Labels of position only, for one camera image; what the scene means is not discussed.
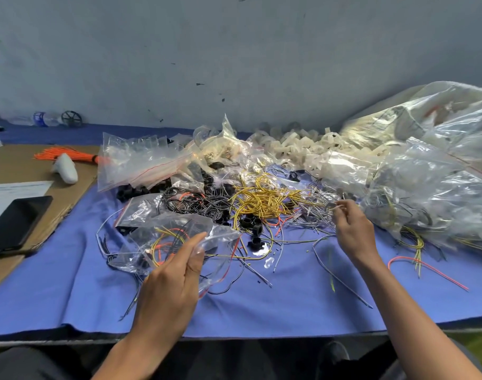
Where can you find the person's right hand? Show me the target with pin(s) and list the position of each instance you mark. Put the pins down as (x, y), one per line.
(356, 229)

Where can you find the person's left hand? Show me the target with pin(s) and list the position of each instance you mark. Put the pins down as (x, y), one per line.
(170, 296)

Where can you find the clear zip plastic bag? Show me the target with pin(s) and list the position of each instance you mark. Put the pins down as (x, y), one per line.
(174, 233)

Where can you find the red-zip plastic bag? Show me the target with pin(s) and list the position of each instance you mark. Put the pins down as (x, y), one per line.
(138, 209)

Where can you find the pile of white plastic wheels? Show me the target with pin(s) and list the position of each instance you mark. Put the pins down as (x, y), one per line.
(304, 146)

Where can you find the pile of large plastic bags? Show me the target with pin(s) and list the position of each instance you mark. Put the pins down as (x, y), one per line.
(439, 162)

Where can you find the pile of black plastic rings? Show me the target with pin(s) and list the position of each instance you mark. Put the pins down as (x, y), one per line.
(130, 190)

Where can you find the stack of plastic bags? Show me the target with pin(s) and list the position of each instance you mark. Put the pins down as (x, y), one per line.
(134, 162)

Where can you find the heap of plastic bags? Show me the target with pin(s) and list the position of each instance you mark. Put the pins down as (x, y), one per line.
(225, 150)

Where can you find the person's right forearm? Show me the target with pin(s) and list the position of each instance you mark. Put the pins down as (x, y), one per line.
(419, 328)

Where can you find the blue cloth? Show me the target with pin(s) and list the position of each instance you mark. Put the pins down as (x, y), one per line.
(67, 296)

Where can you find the white handheld device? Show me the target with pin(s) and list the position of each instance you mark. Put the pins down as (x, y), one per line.
(64, 168)

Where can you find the black smartphone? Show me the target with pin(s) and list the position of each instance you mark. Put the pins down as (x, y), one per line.
(11, 224)

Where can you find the orange tie bundle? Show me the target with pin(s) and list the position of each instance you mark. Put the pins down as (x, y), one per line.
(63, 154)

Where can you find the white paper sheet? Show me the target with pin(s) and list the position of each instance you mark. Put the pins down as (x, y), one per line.
(11, 190)

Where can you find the brown cardboard sheet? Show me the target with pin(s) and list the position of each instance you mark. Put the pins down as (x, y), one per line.
(27, 166)

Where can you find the black round wheel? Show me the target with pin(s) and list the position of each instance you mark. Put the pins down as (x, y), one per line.
(71, 118)

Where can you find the clear plastic water bottle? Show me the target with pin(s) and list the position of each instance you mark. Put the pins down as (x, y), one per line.
(35, 119)

